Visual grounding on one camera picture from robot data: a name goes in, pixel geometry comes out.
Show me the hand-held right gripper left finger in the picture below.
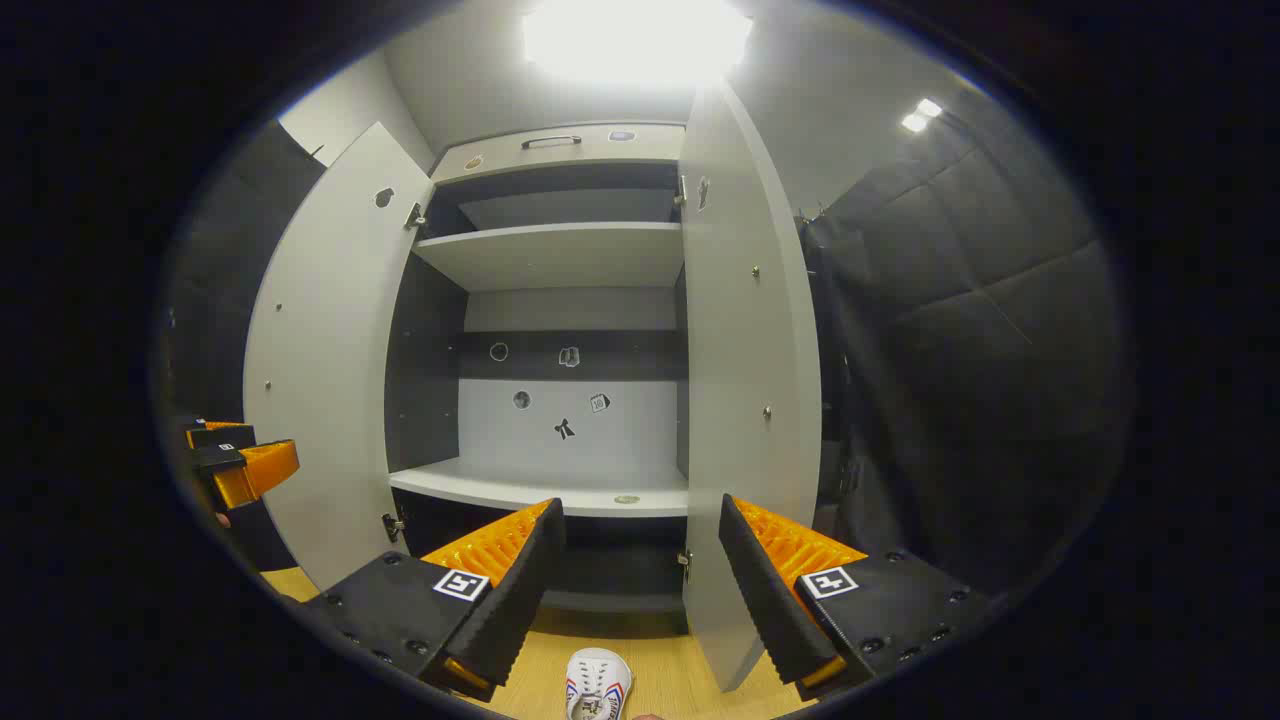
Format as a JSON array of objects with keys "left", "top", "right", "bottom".
[{"left": 300, "top": 497, "right": 567, "bottom": 703}]

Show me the white striped canvas shoe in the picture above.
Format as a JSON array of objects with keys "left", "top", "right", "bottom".
[{"left": 565, "top": 647, "right": 633, "bottom": 720}]

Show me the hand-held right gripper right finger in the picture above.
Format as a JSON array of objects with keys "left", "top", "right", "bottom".
[{"left": 718, "top": 493, "right": 996, "bottom": 701}]

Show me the white and grey shoe cabinet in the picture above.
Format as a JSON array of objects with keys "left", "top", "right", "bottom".
[{"left": 385, "top": 122, "right": 691, "bottom": 641}]

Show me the white shoe cabinet door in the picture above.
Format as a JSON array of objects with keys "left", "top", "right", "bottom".
[
  {"left": 678, "top": 80, "right": 823, "bottom": 693},
  {"left": 243, "top": 122, "right": 436, "bottom": 593}
]

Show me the large ceiling light panel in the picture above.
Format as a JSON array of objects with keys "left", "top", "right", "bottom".
[{"left": 520, "top": 0, "right": 753, "bottom": 86}]

